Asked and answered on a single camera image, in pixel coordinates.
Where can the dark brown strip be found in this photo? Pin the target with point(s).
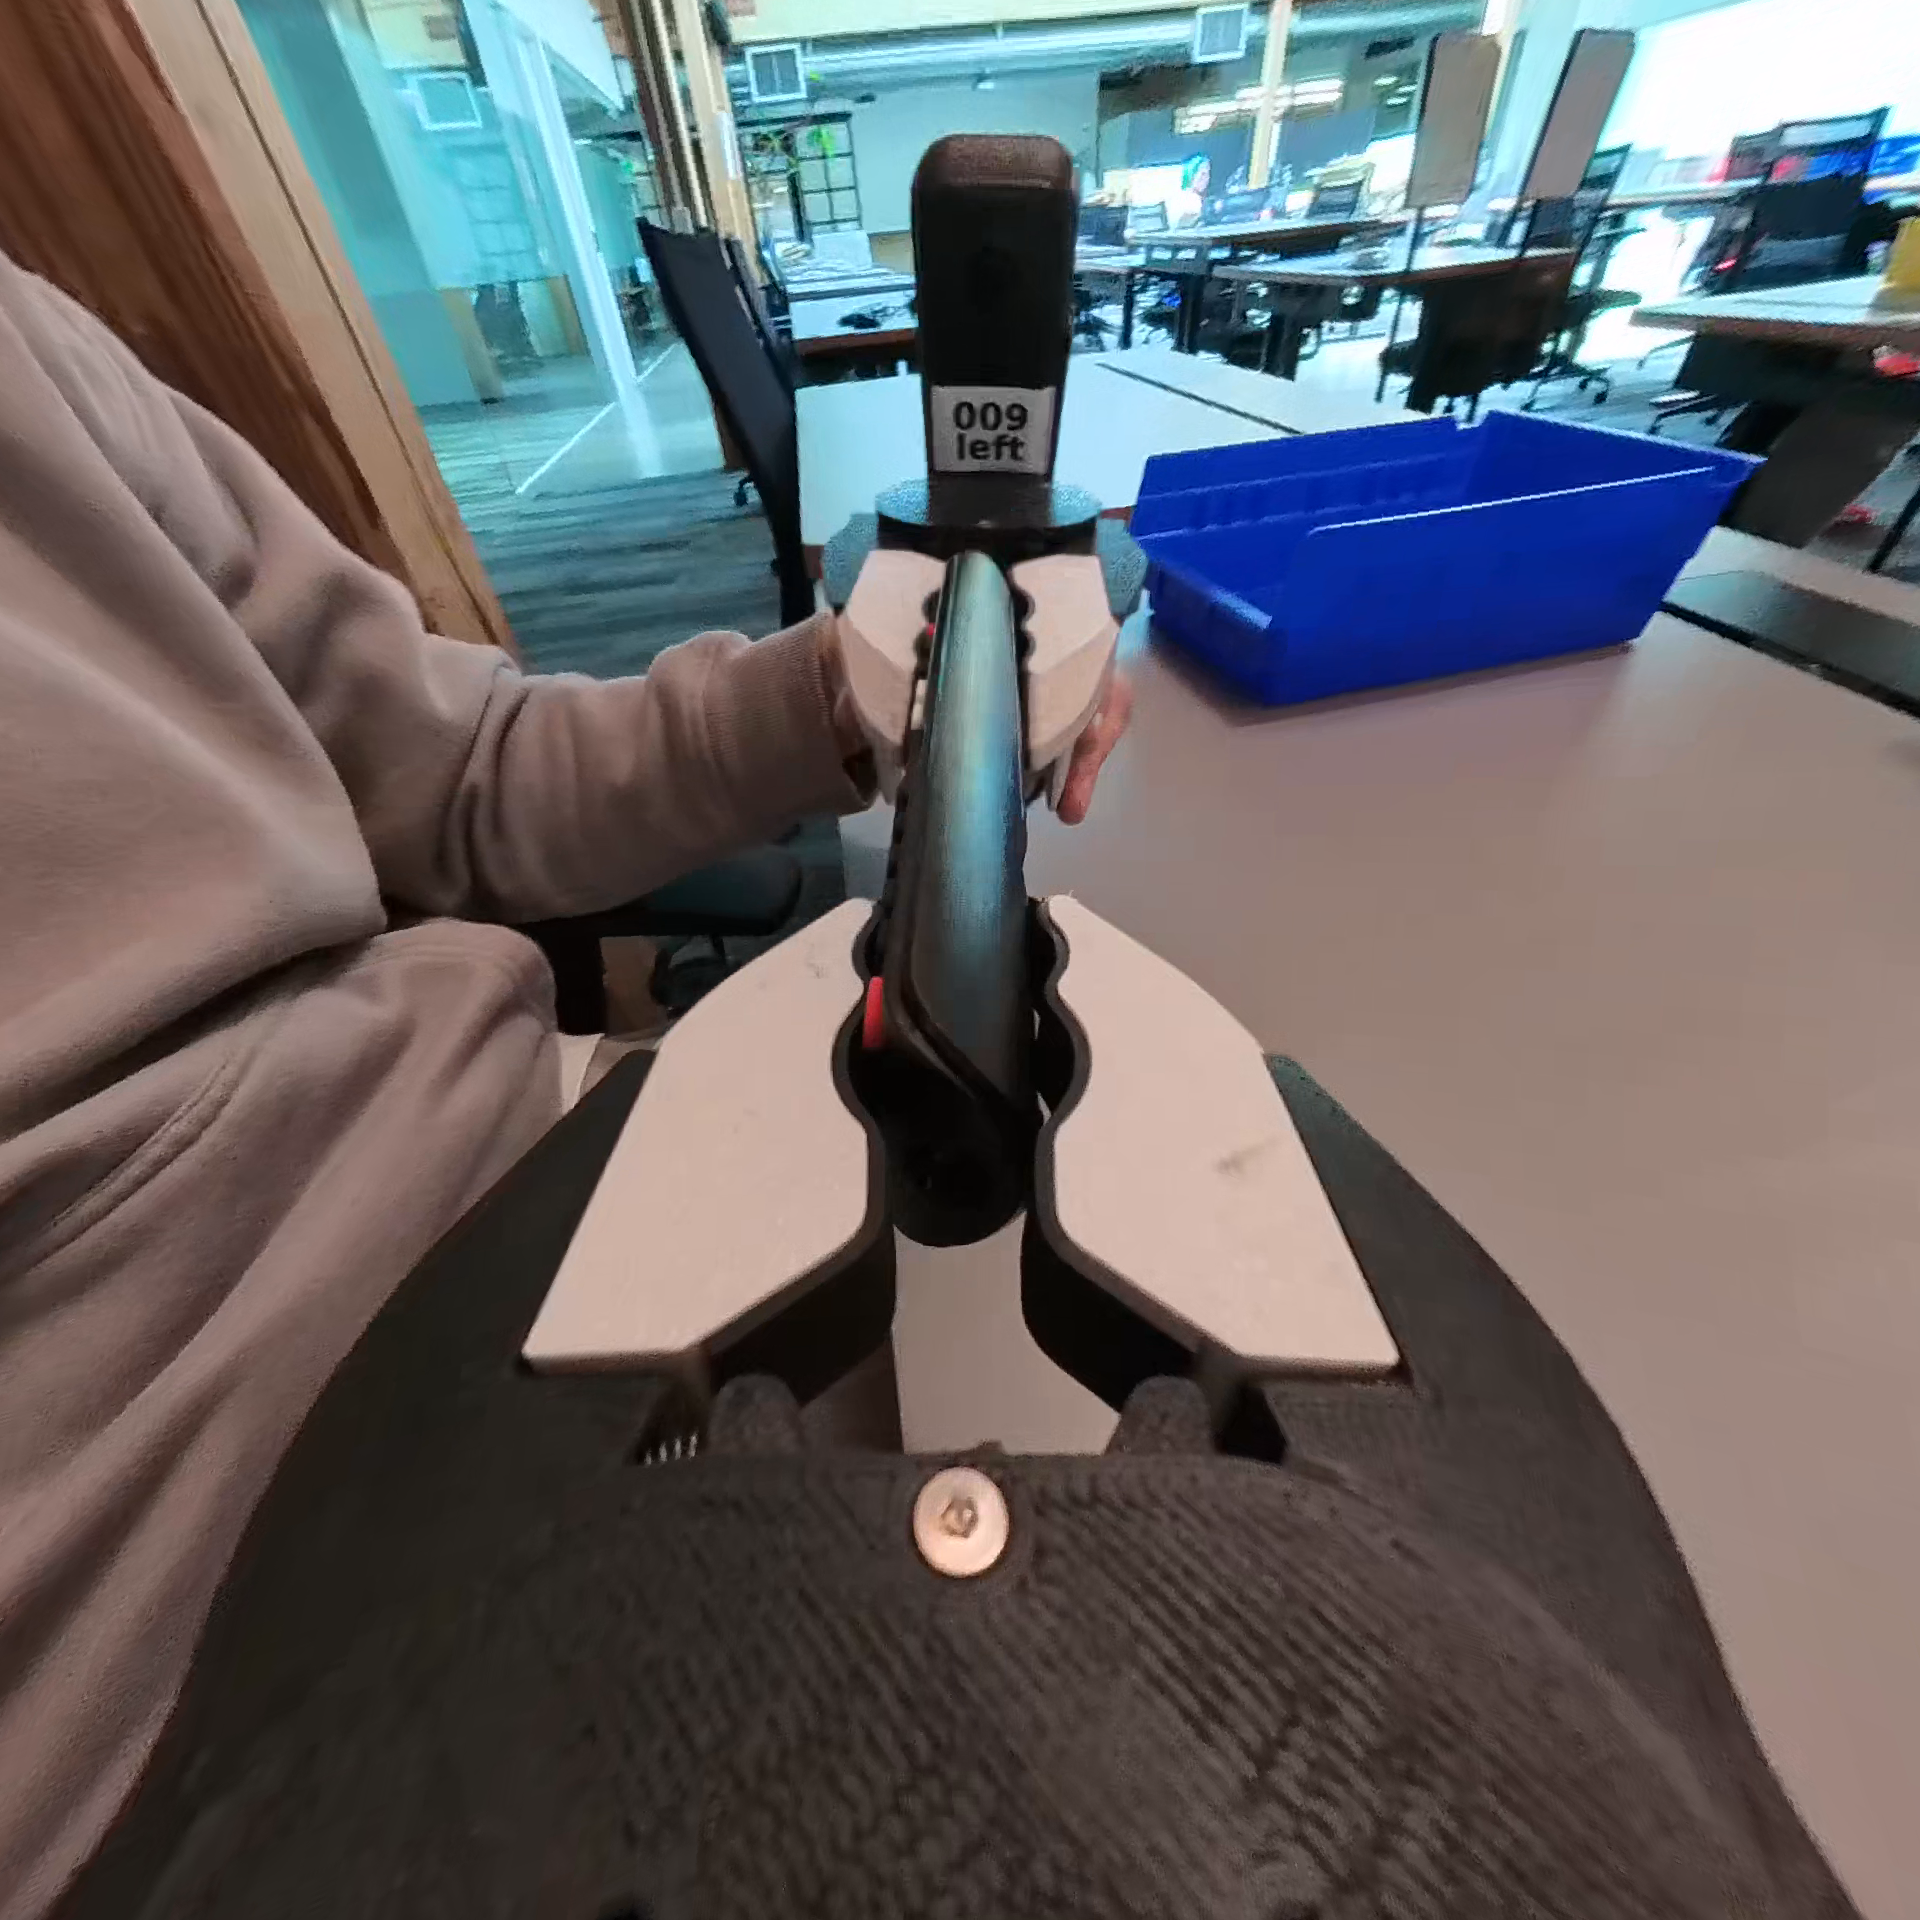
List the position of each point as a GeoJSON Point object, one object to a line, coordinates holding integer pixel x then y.
{"type": "Point", "coordinates": [961, 901]}

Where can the grey desk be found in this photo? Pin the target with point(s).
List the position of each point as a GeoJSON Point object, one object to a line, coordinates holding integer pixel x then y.
{"type": "Point", "coordinates": [1562, 960]}

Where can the blue plastic bin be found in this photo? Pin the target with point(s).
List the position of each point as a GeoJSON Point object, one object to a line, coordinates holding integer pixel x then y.
{"type": "Point", "coordinates": [1441, 555]}

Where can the person's left forearm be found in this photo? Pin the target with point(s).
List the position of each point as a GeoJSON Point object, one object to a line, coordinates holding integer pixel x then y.
{"type": "Point", "coordinates": [601, 795]}

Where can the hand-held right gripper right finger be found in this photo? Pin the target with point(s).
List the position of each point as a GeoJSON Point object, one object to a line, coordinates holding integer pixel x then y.
{"type": "Point", "coordinates": [1215, 1187]}

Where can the person's left hand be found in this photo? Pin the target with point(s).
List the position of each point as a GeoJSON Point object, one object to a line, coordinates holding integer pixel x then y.
{"type": "Point", "coordinates": [1098, 765]}

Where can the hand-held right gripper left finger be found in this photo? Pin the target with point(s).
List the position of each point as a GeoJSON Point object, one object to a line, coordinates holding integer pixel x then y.
{"type": "Point", "coordinates": [707, 1187]}

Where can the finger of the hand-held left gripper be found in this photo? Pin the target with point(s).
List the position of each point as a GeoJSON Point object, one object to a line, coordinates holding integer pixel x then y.
{"type": "Point", "coordinates": [887, 674]}
{"type": "Point", "coordinates": [1069, 674]}

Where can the black desk mat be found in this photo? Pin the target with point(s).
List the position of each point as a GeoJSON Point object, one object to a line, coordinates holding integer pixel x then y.
{"type": "Point", "coordinates": [1802, 633]}

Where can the black office chair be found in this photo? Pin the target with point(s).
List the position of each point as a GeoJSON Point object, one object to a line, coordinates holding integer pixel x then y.
{"type": "Point", "coordinates": [721, 361]}

